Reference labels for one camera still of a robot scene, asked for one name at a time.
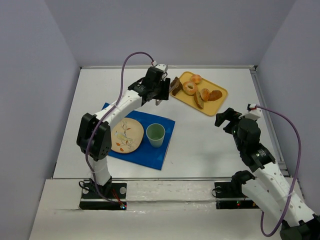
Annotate grainy oval bread slice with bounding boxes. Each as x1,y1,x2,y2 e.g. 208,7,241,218
193,91,204,109

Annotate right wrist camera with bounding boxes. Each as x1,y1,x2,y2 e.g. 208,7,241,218
239,103,262,121

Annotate round pale bread roll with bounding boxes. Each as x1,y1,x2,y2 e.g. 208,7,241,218
190,74,202,85

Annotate green plastic cup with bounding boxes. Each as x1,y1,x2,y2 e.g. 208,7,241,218
146,123,166,148

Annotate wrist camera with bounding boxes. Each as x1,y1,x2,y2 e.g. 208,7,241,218
154,63,168,73
239,103,262,121

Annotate yellow plastic tray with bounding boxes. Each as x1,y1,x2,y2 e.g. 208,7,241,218
170,71,228,117

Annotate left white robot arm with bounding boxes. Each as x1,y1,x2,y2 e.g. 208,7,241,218
76,64,171,186

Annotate dark brown oblong loaf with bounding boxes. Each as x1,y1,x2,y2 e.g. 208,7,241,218
208,90,223,102

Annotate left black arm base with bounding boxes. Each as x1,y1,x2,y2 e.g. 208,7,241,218
78,179,127,211

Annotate sesame glazed bun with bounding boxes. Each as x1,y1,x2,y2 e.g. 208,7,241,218
200,88,211,102

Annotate sugared ring donut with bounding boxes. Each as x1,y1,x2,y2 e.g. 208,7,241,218
182,81,198,96

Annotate chocolate croissant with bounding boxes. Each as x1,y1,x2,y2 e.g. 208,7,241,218
170,77,183,96

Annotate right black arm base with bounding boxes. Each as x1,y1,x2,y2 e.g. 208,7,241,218
211,181,259,210

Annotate blue cloth placemat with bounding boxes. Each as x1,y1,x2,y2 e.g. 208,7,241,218
108,110,175,170

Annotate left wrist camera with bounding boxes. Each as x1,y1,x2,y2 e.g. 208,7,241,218
154,63,168,73

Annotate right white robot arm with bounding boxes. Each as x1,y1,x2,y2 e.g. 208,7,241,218
214,104,320,240

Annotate metal serving tongs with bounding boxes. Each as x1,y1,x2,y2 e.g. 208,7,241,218
155,99,162,106

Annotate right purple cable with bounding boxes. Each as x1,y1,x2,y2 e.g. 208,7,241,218
254,105,302,237

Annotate beige floral ceramic plate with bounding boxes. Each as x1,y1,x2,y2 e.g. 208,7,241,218
111,117,145,154

